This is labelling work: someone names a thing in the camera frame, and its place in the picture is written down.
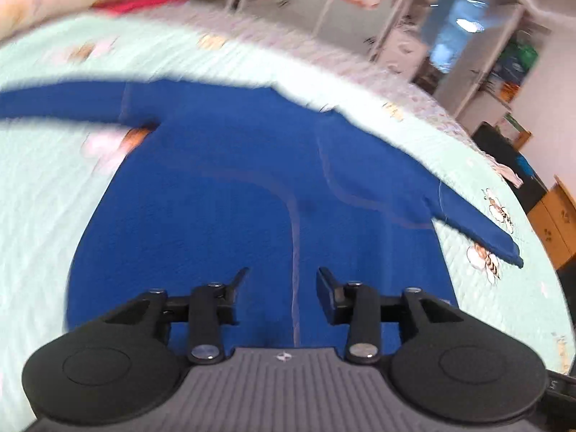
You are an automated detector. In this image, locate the white door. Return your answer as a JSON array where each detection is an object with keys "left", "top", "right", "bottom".
[{"left": 454, "top": 4, "right": 527, "bottom": 117}]

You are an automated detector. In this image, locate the green hanging bag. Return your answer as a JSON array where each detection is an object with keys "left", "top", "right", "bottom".
[{"left": 513, "top": 40, "right": 539, "bottom": 71}]

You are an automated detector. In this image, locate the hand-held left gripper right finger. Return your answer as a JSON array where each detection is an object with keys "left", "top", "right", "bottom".
[{"left": 316, "top": 266, "right": 464, "bottom": 364}]

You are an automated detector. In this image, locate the sliding-door wardrobe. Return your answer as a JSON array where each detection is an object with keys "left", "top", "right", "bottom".
[{"left": 189, "top": 0, "right": 428, "bottom": 68}]

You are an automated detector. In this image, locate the red blanket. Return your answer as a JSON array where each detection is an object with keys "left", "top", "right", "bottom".
[{"left": 92, "top": 0, "right": 190, "bottom": 14}]

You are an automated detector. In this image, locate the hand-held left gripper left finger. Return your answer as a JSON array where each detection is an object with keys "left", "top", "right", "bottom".
[{"left": 104, "top": 266, "right": 249, "bottom": 364}]

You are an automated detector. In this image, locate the black chair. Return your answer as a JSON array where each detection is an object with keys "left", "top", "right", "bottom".
[{"left": 470, "top": 121, "right": 547, "bottom": 214}]

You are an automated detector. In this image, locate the blue knit sweater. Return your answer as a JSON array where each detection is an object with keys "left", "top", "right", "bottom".
[{"left": 0, "top": 78, "right": 524, "bottom": 352}]

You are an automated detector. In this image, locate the wooden cabinet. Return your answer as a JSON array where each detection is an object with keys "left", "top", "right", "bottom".
[{"left": 526, "top": 175, "right": 576, "bottom": 271}]

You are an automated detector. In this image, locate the quilted bee-print bedspread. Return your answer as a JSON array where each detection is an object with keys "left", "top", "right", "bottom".
[{"left": 0, "top": 2, "right": 576, "bottom": 432}]

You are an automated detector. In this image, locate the blue hanging bag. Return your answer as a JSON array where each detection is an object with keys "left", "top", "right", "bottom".
[{"left": 492, "top": 51, "right": 523, "bottom": 87}]

